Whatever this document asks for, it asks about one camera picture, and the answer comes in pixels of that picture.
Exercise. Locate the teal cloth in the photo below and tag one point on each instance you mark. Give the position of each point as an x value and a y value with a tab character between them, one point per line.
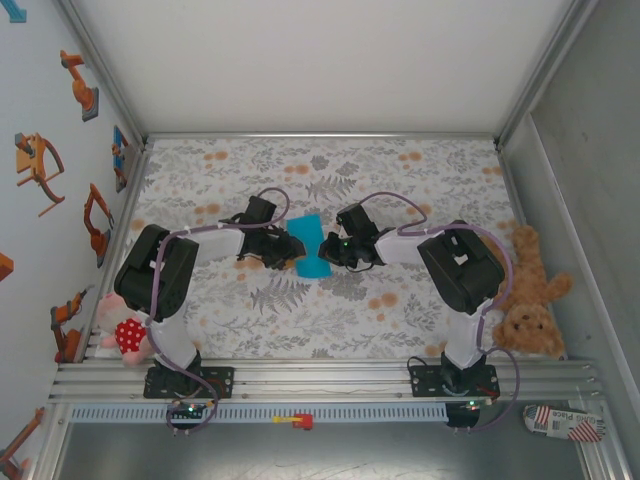
309	235

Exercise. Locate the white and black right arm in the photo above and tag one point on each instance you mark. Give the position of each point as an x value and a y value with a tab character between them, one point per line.
465	270

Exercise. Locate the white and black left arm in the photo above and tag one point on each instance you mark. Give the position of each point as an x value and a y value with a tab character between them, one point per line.
140	280

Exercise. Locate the floral print tablecloth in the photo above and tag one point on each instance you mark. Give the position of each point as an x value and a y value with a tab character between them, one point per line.
300	325

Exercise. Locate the red and yellow small tool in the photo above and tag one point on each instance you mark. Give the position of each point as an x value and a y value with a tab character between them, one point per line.
300	421

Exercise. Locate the pink plush toy polka dots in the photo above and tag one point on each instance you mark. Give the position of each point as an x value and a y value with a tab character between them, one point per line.
127	335

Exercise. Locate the small circuit board green LED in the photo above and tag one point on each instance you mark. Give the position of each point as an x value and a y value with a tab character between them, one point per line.
470	406
187	410

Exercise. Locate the brown teddy bear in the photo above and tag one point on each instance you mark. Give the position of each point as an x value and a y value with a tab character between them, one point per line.
530	320

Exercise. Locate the stars and stripes printed pouch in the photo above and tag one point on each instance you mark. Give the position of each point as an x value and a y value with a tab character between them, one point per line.
560	425

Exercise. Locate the aluminium frame crossbar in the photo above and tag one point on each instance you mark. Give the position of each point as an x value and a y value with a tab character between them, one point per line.
320	135

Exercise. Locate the aluminium mounting rail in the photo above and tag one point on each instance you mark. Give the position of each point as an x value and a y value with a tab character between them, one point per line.
325	380

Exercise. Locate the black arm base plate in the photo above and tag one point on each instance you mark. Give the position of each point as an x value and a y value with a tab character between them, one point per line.
425	382
220	382

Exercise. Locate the blue and orange wall sticker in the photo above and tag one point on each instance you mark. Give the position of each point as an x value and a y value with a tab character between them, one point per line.
119	150

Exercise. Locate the aluminium frame post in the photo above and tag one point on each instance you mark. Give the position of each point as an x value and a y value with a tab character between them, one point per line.
100	65
545	65

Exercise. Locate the orange gripper claw wall sticker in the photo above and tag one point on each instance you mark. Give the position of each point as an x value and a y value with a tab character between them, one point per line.
30	160

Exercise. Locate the orange box wall sticker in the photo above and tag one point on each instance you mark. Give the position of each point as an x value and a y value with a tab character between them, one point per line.
5	265

